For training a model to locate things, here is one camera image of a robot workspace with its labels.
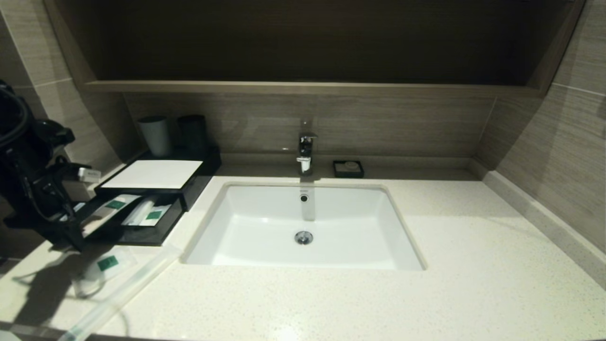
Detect beige comb packet green label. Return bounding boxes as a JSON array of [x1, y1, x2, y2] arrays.
[[80, 194, 143, 237]]

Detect long clear toothbrush packet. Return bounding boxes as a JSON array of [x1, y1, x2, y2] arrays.
[[59, 243, 183, 341]]

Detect black pull-out drawer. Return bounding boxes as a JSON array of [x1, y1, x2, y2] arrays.
[[60, 192, 187, 247]]

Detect small clear green-label sachet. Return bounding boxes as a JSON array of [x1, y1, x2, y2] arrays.
[[71, 249, 139, 297]]

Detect narrow white wrapped packet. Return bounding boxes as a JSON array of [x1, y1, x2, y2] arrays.
[[122, 198, 157, 227]]

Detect white paper card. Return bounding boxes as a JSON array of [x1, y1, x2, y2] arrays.
[[101, 160, 204, 189]]

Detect pale grey cup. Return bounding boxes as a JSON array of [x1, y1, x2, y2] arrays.
[[137, 116, 172, 157]]

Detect black cup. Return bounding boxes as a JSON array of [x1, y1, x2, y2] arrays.
[[177, 114, 208, 156]]

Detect chrome faucet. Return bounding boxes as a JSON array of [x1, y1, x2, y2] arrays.
[[296, 120, 319, 177]]

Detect white ceramic sink basin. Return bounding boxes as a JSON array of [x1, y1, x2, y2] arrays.
[[182, 182, 428, 271]]

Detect black soap dish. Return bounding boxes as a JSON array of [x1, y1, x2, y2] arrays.
[[333, 161, 365, 179]]

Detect thin black camera cable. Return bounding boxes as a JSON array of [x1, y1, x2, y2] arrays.
[[14, 161, 79, 223]]

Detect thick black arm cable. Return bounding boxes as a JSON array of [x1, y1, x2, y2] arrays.
[[0, 88, 30, 148]]

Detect wooden wall shelf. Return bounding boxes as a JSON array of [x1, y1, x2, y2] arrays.
[[83, 80, 543, 98]]

